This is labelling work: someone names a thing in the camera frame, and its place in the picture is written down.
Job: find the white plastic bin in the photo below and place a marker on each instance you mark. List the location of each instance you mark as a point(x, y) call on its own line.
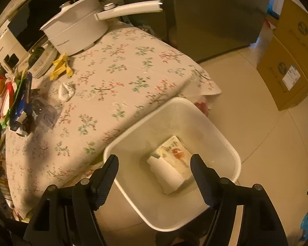
point(133, 197)

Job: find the white plate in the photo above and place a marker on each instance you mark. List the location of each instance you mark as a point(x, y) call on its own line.
point(45, 69)

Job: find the cardboard box with white label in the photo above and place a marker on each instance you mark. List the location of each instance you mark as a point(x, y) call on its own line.
point(274, 66)

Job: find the white bowl with flower print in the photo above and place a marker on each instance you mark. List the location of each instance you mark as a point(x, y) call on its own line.
point(45, 53)

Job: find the white electric cooking pot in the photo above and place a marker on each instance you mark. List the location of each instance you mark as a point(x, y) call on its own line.
point(74, 28)

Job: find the floral tablecloth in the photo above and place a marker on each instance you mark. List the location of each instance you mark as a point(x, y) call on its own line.
point(118, 82)

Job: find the tall cardboard box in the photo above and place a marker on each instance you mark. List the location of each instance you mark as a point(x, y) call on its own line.
point(297, 30)

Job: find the white and black countertop appliance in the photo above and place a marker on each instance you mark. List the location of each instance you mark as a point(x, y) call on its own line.
point(12, 46)

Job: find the grey refrigerator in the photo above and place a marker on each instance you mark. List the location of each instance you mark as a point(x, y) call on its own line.
point(215, 18)

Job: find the clear glass container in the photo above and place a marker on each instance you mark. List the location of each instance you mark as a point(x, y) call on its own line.
point(45, 112)

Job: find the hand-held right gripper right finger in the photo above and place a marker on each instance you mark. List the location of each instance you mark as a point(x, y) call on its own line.
point(202, 182)

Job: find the dark green squash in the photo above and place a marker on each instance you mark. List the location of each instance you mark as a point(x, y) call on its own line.
point(37, 53)

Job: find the white folded paper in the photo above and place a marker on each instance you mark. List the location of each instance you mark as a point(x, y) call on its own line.
point(164, 176)

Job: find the blue snack packet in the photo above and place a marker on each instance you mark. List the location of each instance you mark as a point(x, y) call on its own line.
point(21, 100)

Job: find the yellow snack wrapper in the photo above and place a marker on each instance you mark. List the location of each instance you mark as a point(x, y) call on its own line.
point(60, 64)

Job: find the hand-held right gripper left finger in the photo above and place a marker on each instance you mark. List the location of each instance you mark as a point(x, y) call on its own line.
point(106, 182)

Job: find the small white tissue ball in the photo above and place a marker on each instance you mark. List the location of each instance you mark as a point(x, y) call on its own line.
point(66, 91)

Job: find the printed paper carton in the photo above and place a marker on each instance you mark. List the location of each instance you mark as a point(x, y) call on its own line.
point(175, 147)

